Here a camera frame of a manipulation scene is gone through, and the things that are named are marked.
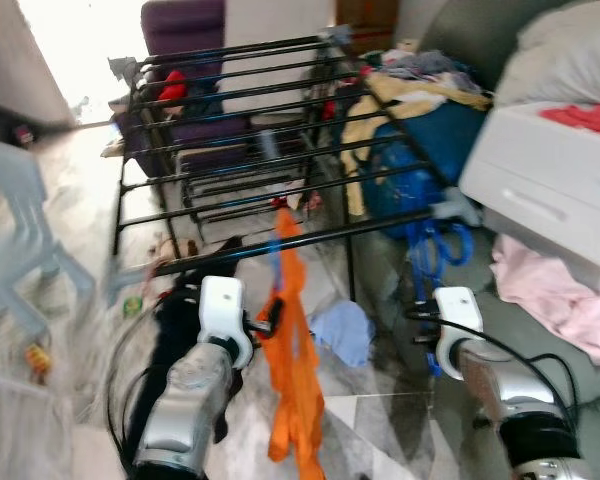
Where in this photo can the small green toy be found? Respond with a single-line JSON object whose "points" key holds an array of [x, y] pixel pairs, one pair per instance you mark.
{"points": [[132, 305]]}

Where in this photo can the blue plastic hanger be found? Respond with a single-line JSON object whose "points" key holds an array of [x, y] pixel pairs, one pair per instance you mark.
{"points": [[276, 265], [430, 250]]}

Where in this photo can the brown wooden cabinet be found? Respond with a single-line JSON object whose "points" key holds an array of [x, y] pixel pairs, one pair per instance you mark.
{"points": [[365, 25]]}

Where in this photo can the black metal drying rack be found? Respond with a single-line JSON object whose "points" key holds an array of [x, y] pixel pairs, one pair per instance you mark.
{"points": [[380, 224]]}

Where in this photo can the purple armchair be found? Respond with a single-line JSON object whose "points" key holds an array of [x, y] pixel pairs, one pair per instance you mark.
{"points": [[180, 30]]}

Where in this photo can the grey clothes pile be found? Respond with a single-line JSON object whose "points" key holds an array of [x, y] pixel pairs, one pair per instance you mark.
{"points": [[425, 65]]}

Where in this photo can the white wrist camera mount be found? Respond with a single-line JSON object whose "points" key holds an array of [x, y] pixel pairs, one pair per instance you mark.
{"points": [[462, 325], [223, 315]]}

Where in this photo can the red cloth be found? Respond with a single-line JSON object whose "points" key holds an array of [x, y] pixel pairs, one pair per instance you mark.
{"points": [[585, 118], [173, 85]]}

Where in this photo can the yellow cloth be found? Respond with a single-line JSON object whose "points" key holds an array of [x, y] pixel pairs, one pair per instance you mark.
{"points": [[410, 100]]}

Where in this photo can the pink cloth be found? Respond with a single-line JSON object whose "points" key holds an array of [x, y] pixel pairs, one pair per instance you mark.
{"points": [[560, 295]]}

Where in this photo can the grey green sofa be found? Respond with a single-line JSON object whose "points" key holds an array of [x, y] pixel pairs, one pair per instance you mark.
{"points": [[580, 420]]}

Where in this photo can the pale blue plastic child chair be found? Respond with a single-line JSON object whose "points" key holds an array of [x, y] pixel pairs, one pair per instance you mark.
{"points": [[20, 230]]}

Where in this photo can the blue suitcase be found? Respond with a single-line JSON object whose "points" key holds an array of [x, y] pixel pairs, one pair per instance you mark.
{"points": [[420, 160]]}

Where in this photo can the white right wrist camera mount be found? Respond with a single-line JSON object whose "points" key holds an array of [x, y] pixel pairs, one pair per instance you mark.
{"points": [[462, 325]]}

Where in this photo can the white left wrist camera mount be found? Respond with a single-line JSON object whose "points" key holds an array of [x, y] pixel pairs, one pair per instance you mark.
{"points": [[223, 315]]}

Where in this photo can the navy blue garment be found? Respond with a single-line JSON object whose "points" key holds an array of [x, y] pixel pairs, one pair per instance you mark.
{"points": [[175, 320]]}

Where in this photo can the white drawer box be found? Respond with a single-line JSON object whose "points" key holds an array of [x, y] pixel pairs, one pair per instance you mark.
{"points": [[550, 190]]}

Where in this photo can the small orange toy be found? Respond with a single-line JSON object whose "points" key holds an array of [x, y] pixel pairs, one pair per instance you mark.
{"points": [[38, 362]]}

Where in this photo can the grey pillow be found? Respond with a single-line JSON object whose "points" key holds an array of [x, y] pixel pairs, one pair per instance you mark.
{"points": [[570, 50]]}

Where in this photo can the white cushion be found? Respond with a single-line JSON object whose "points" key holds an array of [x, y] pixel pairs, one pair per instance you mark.
{"points": [[280, 50]]}

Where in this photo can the orange garment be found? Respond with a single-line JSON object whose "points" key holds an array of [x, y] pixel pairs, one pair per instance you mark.
{"points": [[295, 380]]}

